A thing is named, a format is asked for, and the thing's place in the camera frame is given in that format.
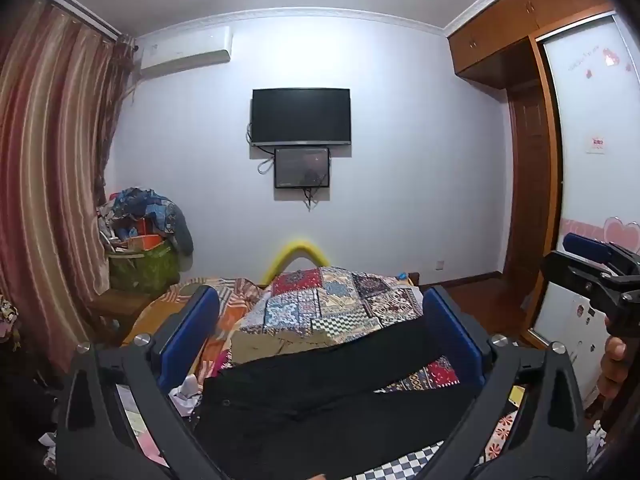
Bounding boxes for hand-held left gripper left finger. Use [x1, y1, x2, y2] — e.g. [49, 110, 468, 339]
[55, 285, 223, 480]

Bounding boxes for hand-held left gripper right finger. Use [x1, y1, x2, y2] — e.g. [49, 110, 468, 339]
[415, 285, 588, 480]

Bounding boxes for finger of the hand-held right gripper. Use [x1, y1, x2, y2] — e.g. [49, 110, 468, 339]
[540, 251, 621, 295]
[563, 232, 640, 268]

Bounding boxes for black pants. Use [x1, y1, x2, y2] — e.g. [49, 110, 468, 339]
[192, 317, 483, 480]

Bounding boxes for khaki pants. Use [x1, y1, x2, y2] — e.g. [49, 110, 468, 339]
[231, 330, 351, 367]

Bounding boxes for person's right hand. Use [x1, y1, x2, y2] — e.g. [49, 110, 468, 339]
[597, 335, 629, 403]

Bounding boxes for white suitcase with stickers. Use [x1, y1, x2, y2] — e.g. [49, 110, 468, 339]
[530, 280, 608, 411]

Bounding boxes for white crumpled cloth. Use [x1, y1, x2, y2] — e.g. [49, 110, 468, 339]
[167, 375, 204, 416]

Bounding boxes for green fabric bag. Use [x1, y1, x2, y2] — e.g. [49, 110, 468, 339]
[107, 242, 181, 294]

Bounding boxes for wooden stool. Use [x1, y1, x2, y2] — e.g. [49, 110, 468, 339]
[87, 287, 151, 347]

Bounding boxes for wooden room door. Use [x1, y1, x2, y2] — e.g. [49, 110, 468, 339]
[501, 40, 563, 281]

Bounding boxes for pile of clothes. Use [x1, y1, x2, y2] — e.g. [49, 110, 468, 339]
[97, 187, 195, 257]

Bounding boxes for yellow foam tube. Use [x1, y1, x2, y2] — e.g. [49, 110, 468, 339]
[259, 240, 329, 289]

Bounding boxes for patchwork printed blanket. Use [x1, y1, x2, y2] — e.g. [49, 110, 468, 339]
[220, 266, 526, 480]

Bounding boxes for striped red curtain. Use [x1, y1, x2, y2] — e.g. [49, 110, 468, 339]
[0, 0, 136, 376]

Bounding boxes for wooden overhead cabinet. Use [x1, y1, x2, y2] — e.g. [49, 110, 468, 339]
[446, 0, 616, 93]

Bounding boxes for white air conditioner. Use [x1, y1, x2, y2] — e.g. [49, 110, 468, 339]
[137, 26, 234, 80]

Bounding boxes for small black wall monitor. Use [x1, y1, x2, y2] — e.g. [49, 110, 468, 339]
[274, 146, 331, 190]

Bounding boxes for black wall television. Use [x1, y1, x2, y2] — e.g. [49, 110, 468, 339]
[251, 88, 352, 146]

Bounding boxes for white curtain rail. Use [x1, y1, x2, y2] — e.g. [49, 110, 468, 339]
[35, 0, 137, 50]

